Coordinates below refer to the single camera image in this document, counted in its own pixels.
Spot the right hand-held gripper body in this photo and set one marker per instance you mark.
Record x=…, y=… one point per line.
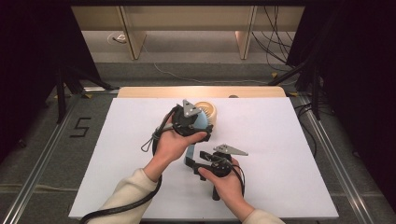
x=222, y=161

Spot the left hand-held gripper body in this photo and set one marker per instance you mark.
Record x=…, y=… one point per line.
x=186, y=119

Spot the light blue hairbrush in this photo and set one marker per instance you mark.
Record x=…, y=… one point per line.
x=201, y=121

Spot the cream ringed cup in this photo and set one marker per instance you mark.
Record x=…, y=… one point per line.
x=211, y=109

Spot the person's left hand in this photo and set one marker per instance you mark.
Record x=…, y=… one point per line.
x=171, y=147

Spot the person's right hand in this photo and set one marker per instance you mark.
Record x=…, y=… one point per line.
x=229, y=189

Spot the white table sheet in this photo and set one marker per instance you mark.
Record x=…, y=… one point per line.
x=264, y=155

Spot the wooden shelf unit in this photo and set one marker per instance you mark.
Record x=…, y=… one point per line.
x=186, y=25

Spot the round floor socket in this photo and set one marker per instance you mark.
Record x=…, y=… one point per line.
x=116, y=38

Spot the black metal stand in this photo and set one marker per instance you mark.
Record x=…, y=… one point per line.
x=314, y=84
x=62, y=93

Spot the black curtain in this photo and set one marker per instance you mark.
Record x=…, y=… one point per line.
x=358, y=77
x=28, y=62

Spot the aluminium floor rail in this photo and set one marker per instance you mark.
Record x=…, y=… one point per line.
x=37, y=174
x=339, y=165

